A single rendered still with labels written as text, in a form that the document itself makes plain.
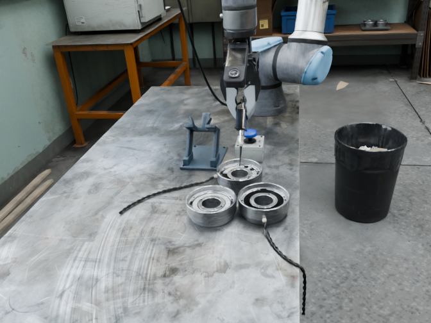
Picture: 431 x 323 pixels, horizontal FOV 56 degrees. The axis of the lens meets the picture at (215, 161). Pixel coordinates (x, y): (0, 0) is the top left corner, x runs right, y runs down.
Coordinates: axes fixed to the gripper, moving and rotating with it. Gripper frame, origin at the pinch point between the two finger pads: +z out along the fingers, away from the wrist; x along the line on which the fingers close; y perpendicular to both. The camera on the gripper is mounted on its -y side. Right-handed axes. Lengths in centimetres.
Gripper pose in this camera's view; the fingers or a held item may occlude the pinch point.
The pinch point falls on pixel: (242, 115)
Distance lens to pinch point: 99.6
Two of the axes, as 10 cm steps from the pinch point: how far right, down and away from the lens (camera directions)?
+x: -9.7, -0.4, 2.2
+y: 2.2, -4.7, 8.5
